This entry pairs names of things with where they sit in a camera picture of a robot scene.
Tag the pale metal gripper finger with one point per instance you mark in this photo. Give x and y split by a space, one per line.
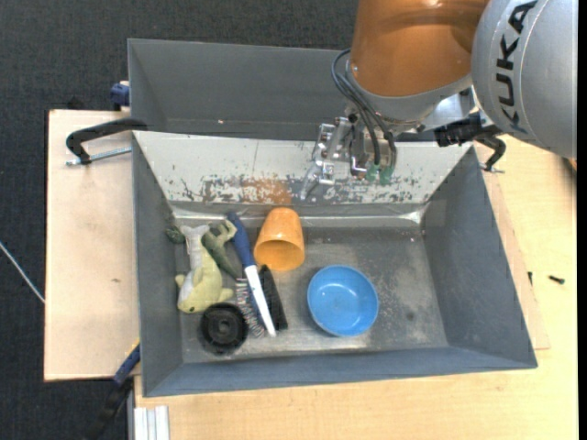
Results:
328 174
324 141

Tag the orange plastic cup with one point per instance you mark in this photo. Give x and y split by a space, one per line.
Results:
280 241

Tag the grey metal bin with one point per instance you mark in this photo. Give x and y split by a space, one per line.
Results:
403 264

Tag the blue plastic bowl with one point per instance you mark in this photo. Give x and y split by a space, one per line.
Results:
341 300

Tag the green toy crocodile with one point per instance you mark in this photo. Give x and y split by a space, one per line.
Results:
220 250

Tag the black brush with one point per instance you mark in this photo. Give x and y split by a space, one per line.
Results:
276 300

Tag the yellow-green plush dolphin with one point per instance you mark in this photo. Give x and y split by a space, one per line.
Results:
204 282

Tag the small dark green toy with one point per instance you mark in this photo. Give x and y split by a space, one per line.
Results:
174 235

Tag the black round wheel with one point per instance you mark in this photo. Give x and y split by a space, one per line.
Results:
223 328

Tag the small black screw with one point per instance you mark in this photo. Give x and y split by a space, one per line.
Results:
557 280

